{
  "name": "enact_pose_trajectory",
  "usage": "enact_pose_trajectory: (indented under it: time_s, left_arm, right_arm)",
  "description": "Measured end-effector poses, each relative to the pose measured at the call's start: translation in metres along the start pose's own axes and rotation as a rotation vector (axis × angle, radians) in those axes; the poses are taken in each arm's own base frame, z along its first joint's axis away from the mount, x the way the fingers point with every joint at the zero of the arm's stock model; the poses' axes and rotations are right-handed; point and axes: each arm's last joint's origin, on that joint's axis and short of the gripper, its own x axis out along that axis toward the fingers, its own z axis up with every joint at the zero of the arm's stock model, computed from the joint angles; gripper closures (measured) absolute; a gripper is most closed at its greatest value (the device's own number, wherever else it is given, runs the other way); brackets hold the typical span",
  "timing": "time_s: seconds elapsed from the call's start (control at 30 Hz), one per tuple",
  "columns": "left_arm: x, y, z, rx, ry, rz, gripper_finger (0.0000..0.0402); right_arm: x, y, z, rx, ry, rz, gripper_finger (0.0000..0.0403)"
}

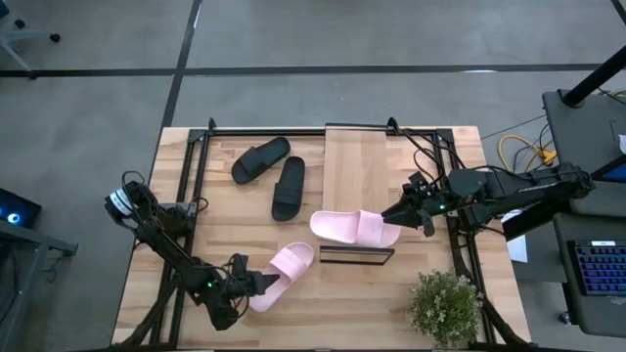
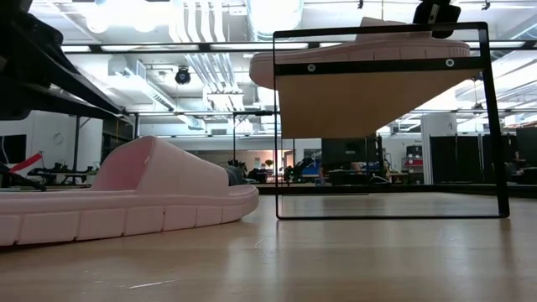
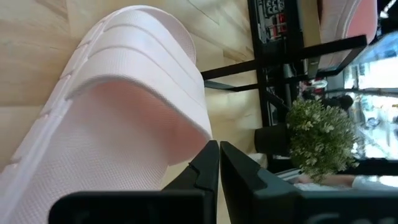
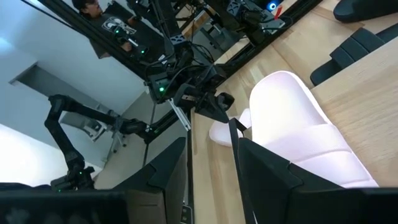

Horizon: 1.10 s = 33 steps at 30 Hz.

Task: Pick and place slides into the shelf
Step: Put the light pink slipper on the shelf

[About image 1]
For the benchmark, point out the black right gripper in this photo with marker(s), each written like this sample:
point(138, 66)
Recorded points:
point(437, 205)

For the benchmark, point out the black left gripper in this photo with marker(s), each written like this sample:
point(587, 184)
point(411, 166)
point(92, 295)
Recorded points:
point(242, 286)

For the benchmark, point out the pink slide sandal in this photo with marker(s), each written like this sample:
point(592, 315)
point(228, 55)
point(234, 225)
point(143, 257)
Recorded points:
point(288, 269)
point(342, 227)

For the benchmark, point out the black slide sandal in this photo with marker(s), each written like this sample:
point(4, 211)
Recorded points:
point(259, 160)
point(288, 190)

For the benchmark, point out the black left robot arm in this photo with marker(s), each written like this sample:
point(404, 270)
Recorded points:
point(166, 244)

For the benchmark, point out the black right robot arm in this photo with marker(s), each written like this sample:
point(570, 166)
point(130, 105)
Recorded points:
point(513, 190)

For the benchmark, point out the small green potted plant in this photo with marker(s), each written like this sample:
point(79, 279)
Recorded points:
point(445, 308)

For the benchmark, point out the white paper sheet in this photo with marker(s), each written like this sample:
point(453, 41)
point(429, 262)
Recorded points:
point(517, 247)

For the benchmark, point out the grey desk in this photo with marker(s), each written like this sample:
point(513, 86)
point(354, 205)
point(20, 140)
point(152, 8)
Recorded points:
point(582, 132)
point(569, 274)

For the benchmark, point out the backlit black keyboard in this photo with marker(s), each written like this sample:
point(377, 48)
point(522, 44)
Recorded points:
point(601, 269)

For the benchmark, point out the blue screen device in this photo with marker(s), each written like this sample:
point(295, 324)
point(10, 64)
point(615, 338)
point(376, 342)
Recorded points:
point(617, 173)

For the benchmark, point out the crumpled white sheet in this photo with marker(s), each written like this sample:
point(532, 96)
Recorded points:
point(622, 143)

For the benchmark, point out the black pole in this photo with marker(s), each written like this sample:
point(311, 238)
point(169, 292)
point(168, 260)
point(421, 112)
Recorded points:
point(594, 78)

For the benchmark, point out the computer case with blue light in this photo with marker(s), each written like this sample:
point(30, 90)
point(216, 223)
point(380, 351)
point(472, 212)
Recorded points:
point(14, 207)

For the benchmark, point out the grey office chair base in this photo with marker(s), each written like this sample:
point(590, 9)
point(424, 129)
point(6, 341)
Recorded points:
point(29, 35)

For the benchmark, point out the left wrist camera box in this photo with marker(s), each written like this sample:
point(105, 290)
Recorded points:
point(239, 266)

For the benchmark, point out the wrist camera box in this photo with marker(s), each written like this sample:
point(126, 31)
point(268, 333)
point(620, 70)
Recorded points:
point(418, 182)
point(239, 266)

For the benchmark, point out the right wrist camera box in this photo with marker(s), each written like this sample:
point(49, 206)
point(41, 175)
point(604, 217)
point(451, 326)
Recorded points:
point(418, 182)

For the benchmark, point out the wooden shelf with black frame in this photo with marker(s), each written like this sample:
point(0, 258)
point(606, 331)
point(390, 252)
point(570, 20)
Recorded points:
point(355, 171)

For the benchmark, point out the black aluminium table frame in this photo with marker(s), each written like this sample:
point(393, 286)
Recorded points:
point(254, 132)

